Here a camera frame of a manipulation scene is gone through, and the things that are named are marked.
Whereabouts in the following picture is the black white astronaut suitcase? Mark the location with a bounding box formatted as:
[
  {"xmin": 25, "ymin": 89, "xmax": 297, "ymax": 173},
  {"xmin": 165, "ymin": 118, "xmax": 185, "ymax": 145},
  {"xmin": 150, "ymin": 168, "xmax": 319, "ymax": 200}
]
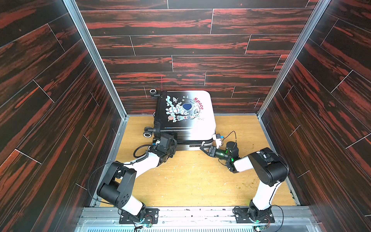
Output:
[{"xmin": 144, "ymin": 89, "xmax": 216, "ymax": 151}]

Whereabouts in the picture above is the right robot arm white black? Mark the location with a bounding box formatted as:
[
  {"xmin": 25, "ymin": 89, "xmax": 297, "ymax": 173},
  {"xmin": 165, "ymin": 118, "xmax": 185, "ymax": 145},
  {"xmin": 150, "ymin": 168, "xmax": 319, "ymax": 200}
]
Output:
[{"xmin": 200, "ymin": 141, "xmax": 289, "ymax": 222}]

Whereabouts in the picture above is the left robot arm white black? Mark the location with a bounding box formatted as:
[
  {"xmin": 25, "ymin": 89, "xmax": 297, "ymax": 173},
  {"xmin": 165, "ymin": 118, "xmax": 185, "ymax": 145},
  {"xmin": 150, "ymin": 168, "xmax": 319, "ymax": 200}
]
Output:
[{"xmin": 97, "ymin": 134, "xmax": 177, "ymax": 221}]

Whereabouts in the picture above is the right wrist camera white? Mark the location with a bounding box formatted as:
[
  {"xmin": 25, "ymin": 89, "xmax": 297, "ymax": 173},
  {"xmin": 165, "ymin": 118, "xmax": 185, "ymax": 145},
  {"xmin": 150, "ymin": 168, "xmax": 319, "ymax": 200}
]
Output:
[{"xmin": 212, "ymin": 134, "xmax": 224, "ymax": 148}]

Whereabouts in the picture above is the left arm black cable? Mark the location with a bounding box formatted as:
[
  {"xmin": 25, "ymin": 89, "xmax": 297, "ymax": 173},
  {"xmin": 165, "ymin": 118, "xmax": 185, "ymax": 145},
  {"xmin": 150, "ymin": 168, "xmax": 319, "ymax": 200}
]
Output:
[{"xmin": 132, "ymin": 144, "xmax": 153, "ymax": 159}]

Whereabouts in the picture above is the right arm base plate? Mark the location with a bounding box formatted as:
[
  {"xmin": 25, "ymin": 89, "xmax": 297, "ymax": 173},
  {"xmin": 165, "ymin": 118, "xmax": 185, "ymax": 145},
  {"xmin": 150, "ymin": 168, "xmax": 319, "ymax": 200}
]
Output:
[{"xmin": 232, "ymin": 206, "xmax": 275, "ymax": 224}]

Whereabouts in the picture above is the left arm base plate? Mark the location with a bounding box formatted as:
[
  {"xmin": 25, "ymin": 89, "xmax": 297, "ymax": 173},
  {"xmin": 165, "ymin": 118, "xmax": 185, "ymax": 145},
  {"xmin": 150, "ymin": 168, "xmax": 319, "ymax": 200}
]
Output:
[{"xmin": 119, "ymin": 208, "xmax": 159, "ymax": 224}]

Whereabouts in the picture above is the aluminium front rail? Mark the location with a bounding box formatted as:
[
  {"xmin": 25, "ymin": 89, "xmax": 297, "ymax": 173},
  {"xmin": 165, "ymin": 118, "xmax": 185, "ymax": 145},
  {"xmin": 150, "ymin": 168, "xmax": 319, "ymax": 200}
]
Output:
[{"xmin": 75, "ymin": 206, "xmax": 324, "ymax": 232}]

